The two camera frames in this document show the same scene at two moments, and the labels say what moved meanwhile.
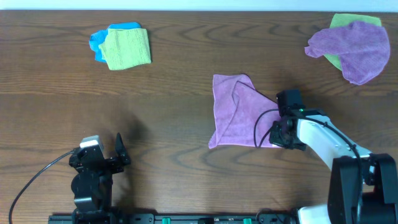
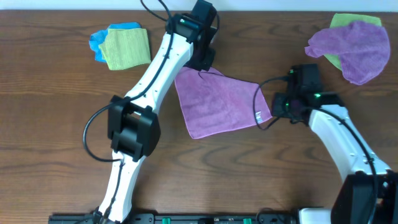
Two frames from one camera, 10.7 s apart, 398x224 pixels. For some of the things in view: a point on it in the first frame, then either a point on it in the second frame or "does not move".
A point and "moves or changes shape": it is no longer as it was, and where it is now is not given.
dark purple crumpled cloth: x=364 y=48 does not move
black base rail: x=173 y=218 does not move
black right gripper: x=273 y=137 → x=277 y=110
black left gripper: x=117 y=163 → x=205 y=65
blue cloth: x=98 y=37 does not move
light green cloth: x=344 y=20 does not move
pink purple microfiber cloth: x=243 y=115 moves or changes shape
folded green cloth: x=124 y=48 does not move
